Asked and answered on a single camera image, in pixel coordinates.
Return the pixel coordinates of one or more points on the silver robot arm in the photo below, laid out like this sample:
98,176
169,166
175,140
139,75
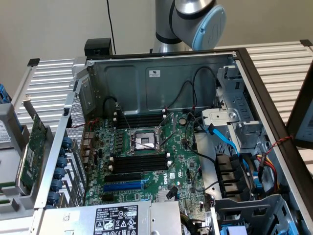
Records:
185,19

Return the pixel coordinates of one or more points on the green RAM memory stick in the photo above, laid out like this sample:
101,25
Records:
139,157

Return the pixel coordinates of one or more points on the silver socket cover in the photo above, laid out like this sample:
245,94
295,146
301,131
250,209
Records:
173,117

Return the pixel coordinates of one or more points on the silver locking lever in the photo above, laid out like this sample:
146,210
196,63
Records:
168,139
127,123
143,143

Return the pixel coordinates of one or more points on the CPU socket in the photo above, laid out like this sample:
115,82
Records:
143,139

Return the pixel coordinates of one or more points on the coin battery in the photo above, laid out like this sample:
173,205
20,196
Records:
182,120

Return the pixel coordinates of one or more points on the green motherboard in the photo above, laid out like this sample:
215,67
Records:
181,156

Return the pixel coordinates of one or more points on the open PC case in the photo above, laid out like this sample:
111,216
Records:
181,63

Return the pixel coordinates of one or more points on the silver drive cage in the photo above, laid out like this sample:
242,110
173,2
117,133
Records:
217,117

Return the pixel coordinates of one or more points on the long black expansion slot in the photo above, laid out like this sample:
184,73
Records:
122,178

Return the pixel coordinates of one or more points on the silver rear port block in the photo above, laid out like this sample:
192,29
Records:
87,147

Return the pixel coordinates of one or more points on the black angled connector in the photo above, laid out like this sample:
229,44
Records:
171,193

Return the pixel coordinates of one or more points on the silver chipset heatsink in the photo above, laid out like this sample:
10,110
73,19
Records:
162,194

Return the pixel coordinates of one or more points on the blue expansion slot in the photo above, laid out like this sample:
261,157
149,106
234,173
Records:
122,187

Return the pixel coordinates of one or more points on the black fan shroud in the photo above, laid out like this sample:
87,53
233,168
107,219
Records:
227,171

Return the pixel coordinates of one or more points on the black box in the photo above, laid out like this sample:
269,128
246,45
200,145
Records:
97,45

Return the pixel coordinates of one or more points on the blue card latch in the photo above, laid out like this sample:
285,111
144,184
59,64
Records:
63,151
66,142
59,172
57,184
53,197
61,162

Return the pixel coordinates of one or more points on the short black expansion slot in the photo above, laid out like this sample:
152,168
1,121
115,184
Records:
107,197

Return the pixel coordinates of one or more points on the green graphics card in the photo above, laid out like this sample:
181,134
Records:
36,137

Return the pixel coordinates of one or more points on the silver power supply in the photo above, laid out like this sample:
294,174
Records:
73,220

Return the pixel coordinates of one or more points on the black table end cap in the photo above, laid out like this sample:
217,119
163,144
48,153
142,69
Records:
306,42
33,62

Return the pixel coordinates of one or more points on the black framed panel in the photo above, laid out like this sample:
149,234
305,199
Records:
293,117

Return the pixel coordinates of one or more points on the grey disk bay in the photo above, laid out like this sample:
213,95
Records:
278,199

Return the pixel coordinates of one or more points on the silver disk drive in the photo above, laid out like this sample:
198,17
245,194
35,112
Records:
5,134

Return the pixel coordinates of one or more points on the blue plastic piece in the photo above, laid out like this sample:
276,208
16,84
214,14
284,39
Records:
3,94

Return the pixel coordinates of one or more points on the grey parts rack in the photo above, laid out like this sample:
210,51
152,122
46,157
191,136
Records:
9,171

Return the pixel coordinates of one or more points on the blue drive rail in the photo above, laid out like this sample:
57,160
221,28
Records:
232,230

